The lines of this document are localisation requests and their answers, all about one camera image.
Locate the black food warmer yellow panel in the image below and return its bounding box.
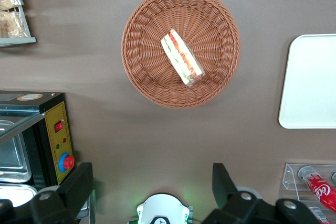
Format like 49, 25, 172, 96
0, 90, 96, 224

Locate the steel warmer pan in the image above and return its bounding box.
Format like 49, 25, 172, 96
0, 120, 33, 183
0, 183, 38, 208

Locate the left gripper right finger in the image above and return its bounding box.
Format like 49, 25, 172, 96
203, 163, 320, 224

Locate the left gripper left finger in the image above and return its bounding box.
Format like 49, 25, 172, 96
0, 162, 94, 224

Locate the triangle sandwich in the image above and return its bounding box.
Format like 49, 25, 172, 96
160, 28, 205, 87

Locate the round brown wicker basket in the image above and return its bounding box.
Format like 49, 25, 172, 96
120, 0, 242, 109

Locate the clear acrylic bottle rack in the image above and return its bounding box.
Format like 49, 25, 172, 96
278, 163, 336, 224

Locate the cream plastic tray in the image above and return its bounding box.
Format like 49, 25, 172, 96
278, 34, 336, 130

